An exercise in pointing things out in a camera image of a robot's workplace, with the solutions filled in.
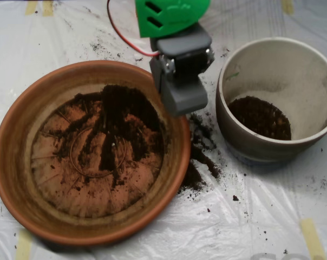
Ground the dark soil pile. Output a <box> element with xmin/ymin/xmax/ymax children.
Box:
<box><xmin>54</xmin><ymin>84</ymin><xmax>166</xmax><ymax>187</ymax></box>

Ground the dark soil heap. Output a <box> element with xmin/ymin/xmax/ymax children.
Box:
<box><xmin>227</xmin><ymin>96</ymin><xmax>292</xmax><ymax>141</ymax></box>

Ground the spilled dark soil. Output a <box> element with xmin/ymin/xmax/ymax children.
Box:
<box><xmin>176</xmin><ymin>112</ymin><xmax>224</xmax><ymax>198</ymax></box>

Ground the white plant pot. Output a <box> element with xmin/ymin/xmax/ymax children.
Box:
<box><xmin>215</xmin><ymin>36</ymin><xmax>327</xmax><ymax>163</ymax></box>

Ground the terracotta plant saucer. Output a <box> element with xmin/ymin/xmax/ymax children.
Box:
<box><xmin>0</xmin><ymin>60</ymin><xmax>192</xmax><ymax>247</ymax></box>

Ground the beige masking tape strip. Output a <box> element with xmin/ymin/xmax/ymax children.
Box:
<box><xmin>16</xmin><ymin>229</ymin><xmax>34</xmax><ymax>260</ymax></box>
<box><xmin>300</xmin><ymin>218</ymin><xmax>327</xmax><ymax>260</ymax></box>
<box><xmin>25</xmin><ymin>0</ymin><xmax>39</xmax><ymax>16</ymax></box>
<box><xmin>282</xmin><ymin>0</ymin><xmax>294</xmax><ymax>15</ymax></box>
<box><xmin>42</xmin><ymin>0</ymin><xmax>55</xmax><ymax>17</ymax></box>

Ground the clear plastic sheet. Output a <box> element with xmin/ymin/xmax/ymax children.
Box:
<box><xmin>0</xmin><ymin>0</ymin><xmax>327</xmax><ymax>260</ymax></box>

